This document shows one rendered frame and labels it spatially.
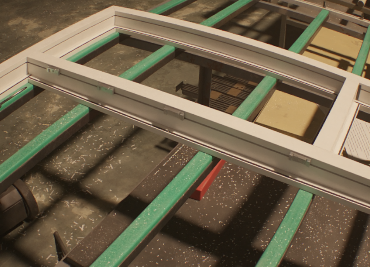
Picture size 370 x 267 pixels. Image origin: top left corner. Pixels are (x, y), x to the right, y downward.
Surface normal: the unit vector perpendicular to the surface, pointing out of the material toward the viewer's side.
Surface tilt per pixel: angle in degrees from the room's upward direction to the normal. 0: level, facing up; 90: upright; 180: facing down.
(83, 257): 0
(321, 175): 90
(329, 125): 0
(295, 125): 0
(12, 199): 45
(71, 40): 90
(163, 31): 90
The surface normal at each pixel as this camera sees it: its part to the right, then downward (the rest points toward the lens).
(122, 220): 0.04, -0.83
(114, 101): -0.52, 0.47
